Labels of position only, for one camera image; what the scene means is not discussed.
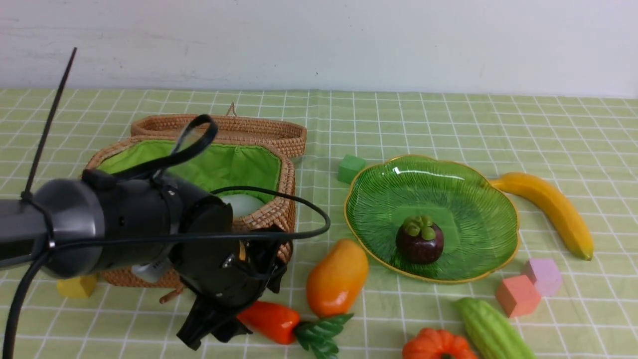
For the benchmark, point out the green glass leaf plate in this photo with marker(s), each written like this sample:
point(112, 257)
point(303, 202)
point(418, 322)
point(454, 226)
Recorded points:
point(480, 225)

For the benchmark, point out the orange toy mango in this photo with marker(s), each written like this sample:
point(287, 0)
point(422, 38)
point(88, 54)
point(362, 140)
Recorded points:
point(335, 282)

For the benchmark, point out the yellow toy banana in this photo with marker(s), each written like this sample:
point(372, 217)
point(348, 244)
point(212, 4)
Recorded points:
point(563, 215)

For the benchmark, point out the orange toy pumpkin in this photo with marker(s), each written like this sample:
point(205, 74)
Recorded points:
point(437, 344)

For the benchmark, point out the orange foam cube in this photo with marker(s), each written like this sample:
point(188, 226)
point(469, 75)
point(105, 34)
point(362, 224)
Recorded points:
point(517, 296)

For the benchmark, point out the white toy radish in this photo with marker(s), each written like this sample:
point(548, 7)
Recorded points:
point(242, 204)

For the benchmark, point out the pink foam cube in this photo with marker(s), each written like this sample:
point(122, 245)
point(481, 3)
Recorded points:
point(544, 275)

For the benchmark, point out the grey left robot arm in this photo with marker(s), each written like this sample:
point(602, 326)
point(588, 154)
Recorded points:
point(99, 223)

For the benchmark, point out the green foam cube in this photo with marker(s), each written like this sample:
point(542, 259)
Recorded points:
point(349, 167)

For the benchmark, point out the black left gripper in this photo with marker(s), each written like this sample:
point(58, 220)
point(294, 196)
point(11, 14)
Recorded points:
point(226, 270)

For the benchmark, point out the woven wicker basket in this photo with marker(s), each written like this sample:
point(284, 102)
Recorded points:
point(231, 164)

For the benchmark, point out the woven wicker basket lid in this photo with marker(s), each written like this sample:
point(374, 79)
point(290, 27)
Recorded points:
point(288, 138)

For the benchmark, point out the yellow foam cube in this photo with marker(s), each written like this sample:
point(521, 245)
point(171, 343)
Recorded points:
point(81, 287)

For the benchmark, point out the black cable tie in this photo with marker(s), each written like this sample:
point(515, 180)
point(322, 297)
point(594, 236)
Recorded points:
point(26, 194)

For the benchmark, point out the green toy chayote gourd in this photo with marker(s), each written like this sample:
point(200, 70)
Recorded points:
point(490, 332)

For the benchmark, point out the purple toy mangosteen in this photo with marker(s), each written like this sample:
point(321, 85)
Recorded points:
point(419, 240)

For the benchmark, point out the red toy carrot with leaves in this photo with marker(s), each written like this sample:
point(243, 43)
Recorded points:
point(285, 326)

